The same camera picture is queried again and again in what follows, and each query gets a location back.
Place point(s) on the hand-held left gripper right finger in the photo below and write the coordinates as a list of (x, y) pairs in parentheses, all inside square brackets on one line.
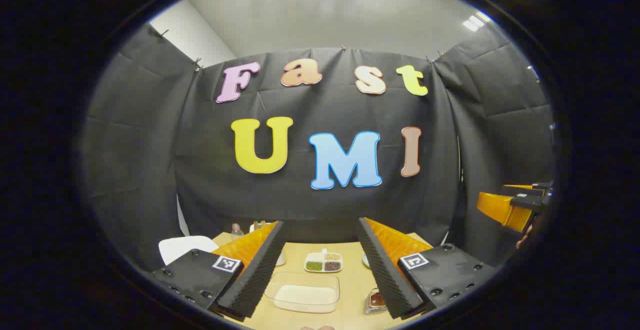
[(382, 275)]

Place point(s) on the black backdrop cloth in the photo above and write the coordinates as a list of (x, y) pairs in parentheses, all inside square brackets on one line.
[(300, 205)]

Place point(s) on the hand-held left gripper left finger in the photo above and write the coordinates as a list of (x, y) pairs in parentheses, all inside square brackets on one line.
[(260, 275)]

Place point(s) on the clear plastic bottle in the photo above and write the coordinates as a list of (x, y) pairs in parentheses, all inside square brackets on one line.
[(236, 231)]

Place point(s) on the white toaster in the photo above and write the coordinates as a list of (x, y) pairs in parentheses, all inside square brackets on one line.
[(281, 259)]

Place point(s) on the yellow soybeans heap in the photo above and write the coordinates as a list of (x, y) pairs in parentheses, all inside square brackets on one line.
[(332, 256)]

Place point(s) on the clear plastic container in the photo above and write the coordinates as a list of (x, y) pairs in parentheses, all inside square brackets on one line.
[(280, 290)]

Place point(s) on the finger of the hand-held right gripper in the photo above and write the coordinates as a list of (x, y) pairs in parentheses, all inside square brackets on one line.
[(530, 187), (500, 210)]

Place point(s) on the white rice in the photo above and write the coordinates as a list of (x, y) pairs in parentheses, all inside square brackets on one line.
[(305, 297)]

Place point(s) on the white rice cooker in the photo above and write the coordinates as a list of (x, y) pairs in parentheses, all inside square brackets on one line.
[(185, 247)]

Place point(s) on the dark red beans heap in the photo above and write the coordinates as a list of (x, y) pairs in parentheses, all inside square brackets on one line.
[(332, 266)]

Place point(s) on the brown bread slice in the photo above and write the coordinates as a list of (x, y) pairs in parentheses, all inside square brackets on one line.
[(260, 224)]

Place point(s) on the green mung beans heap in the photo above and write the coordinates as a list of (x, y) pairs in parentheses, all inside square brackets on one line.
[(313, 266)]

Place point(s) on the white divided dish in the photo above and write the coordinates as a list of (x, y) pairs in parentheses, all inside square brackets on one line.
[(323, 260)]

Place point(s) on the small ceiling light panel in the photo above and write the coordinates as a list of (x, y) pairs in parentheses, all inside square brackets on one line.
[(474, 22)]

